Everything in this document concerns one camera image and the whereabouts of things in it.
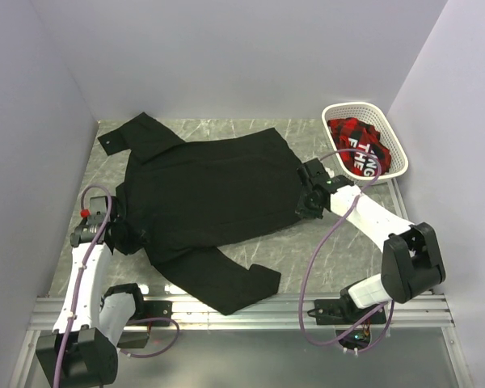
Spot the black long sleeve shirt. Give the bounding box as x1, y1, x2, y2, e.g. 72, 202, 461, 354
99, 114, 302, 315

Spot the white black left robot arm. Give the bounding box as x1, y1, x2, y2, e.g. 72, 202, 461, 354
36, 196, 147, 387

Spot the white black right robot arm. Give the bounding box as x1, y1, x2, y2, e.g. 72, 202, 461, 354
297, 158, 446, 323

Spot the red black plaid shirt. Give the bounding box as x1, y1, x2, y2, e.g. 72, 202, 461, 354
327, 117, 391, 177

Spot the white plastic laundry basket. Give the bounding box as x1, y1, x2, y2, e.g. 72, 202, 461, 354
322, 102, 409, 185

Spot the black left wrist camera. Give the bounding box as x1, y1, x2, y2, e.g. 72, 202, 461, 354
80, 196, 108, 224

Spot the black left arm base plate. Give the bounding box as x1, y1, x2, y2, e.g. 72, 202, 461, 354
116, 301, 174, 351

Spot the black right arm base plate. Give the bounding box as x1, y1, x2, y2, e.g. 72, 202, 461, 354
314, 297, 389, 351

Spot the aluminium rail frame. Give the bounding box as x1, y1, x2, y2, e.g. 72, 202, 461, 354
7, 177, 470, 388

